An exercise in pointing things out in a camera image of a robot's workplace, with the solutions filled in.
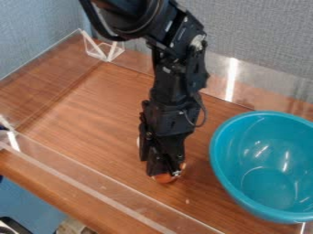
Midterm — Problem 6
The clear acrylic corner bracket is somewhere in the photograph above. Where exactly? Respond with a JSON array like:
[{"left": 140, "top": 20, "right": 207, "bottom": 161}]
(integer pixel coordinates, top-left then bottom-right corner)
[{"left": 79, "top": 30, "right": 125, "bottom": 62}]

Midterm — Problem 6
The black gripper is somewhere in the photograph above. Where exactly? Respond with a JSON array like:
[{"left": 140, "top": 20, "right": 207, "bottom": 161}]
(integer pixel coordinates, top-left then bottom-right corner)
[{"left": 140, "top": 68, "right": 208, "bottom": 177}]

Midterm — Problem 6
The clear acrylic back barrier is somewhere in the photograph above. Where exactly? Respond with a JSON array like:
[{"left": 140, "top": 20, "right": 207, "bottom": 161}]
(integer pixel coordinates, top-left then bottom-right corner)
[{"left": 87, "top": 28, "right": 313, "bottom": 122}]

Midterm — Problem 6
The clear acrylic left barrier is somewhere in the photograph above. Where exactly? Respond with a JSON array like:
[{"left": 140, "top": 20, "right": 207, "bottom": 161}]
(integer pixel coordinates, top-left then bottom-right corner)
[{"left": 0, "top": 29, "right": 100, "bottom": 127}]

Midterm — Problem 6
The clear acrylic barrier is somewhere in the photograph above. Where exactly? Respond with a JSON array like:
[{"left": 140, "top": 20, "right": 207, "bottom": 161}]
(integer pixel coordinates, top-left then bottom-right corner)
[
  {"left": 0, "top": 29, "right": 100, "bottom": 127},
  {"left": 87, "top": 28, "right": 313, "bottom": 122},
  {"left": 0, "top": 115, "right": 224, "bottom": 234}
]

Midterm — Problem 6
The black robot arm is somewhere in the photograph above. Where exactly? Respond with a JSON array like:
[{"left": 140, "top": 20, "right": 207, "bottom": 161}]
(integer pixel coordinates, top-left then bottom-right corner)
[{"left": 78, "top": 0, "right": 209, "bottom": 182}]

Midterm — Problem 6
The blue plastic bowl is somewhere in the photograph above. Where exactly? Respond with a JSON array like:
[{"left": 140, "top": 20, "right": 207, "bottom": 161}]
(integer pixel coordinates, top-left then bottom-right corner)
[{"left": 209, "top": 111, "right": 313, "bottom": 224}]

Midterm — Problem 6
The brown toy mushroom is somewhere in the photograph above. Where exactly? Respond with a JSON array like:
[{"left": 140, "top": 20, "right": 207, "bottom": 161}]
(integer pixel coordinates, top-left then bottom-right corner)
[{"left": 136, "top": 136, "right": 189, "bottom": 185}]

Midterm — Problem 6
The clear acrylic front barrier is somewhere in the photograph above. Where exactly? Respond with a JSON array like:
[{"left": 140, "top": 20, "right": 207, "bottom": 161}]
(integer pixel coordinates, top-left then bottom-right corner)
[{"left": 0, "top": 115, "right": 224, "bottom": 234}]

